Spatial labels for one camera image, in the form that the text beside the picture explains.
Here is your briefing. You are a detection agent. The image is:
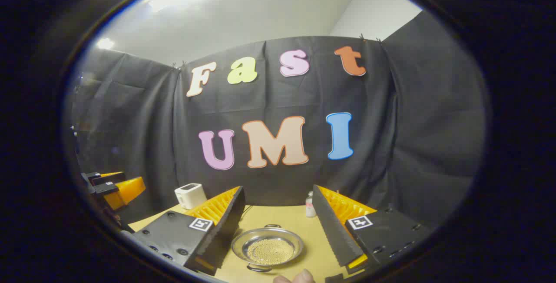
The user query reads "clear bottle with pink label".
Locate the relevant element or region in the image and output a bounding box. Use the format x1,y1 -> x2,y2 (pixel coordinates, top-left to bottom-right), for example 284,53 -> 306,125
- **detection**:
305,190 -> 317,218

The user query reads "black backdrop cloth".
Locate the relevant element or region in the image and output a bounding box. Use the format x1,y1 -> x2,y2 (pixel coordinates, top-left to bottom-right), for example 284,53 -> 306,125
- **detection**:
65,11 -> 487,231

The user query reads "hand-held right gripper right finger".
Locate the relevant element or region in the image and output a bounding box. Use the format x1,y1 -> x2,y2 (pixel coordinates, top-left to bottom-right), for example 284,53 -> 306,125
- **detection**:
312,184 -> 435,275

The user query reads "stainless steel pot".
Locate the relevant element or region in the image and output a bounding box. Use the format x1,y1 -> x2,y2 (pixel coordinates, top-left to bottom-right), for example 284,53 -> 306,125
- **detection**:
231,224 -> 304,273

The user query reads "white toaster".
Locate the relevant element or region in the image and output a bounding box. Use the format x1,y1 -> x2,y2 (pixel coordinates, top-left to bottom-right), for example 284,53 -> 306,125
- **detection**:
174,183 -> 208,210

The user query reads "pile of soybeans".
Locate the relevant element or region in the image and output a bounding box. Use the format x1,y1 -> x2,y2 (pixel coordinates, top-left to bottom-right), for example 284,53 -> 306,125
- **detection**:
246,238 -> 296,266

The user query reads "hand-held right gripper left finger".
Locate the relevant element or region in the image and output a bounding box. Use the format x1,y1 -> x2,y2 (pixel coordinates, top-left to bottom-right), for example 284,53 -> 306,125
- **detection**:
130,185 -> 246,277

